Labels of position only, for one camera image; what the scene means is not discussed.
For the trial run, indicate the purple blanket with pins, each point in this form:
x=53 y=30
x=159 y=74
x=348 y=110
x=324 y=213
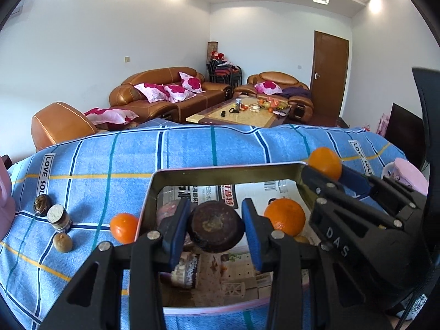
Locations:
x=297 y=92

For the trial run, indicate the brown kiwi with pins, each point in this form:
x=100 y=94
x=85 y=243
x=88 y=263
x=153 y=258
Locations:
x=63 y=243

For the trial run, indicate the pink tin box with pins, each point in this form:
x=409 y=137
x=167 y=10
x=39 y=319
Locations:
x=223 y=175

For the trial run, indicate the pink gift bag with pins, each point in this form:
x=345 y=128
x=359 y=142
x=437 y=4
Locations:
x=383 y=123

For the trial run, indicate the black television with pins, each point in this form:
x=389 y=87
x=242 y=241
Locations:
x=404 y=130

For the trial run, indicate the brown wooden door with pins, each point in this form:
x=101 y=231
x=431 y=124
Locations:
x=330 y=72

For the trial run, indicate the yellowish orange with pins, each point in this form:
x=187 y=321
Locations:
x=301 y=240

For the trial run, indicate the red plush toys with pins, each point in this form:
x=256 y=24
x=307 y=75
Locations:
x=217 y=56

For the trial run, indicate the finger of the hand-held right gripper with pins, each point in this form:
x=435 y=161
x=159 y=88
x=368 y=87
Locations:
x=355 y=183
x=319 y=185

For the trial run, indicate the tall patterned cylinder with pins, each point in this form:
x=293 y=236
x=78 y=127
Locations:
x=212 y=50

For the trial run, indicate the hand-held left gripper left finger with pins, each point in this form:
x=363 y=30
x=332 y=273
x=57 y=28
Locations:
x=178 y=237

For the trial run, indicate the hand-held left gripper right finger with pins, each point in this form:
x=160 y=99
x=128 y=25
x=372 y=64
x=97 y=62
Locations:
x=256 y=240

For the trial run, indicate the plain brown leather armchair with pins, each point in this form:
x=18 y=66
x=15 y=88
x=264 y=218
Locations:
x=58 y=123

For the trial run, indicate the wooden coffee table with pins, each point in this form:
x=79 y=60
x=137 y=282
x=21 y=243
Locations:
x=213 y=118

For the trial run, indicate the pink cartoon cup with lid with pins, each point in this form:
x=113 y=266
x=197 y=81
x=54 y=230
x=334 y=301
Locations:
x=410 y=173

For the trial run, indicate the blue plaid bedsheet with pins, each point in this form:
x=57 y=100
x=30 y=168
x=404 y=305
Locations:
x=137 y=151

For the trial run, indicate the printed paper leaflet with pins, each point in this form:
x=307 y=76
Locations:
x=261 y=189

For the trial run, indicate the stacked dark chairs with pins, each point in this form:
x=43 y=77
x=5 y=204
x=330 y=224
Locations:
x=223 y=74

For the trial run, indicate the pink floral pillow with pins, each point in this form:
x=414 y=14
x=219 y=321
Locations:
x=192 y=82
x=151 y=91
x=268 y=86
x=106 y=115
x=178 y=92

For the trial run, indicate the small jar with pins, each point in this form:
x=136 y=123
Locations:
x=238 y=103

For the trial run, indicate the long brown leather sofa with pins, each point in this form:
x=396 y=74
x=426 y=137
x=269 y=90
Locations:
x=206 y=100

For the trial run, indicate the colourful food pile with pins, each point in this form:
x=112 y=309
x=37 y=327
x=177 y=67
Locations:
x=273 y=104

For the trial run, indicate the wide brown leather armchair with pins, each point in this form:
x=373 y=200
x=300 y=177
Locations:
x=275 y=75

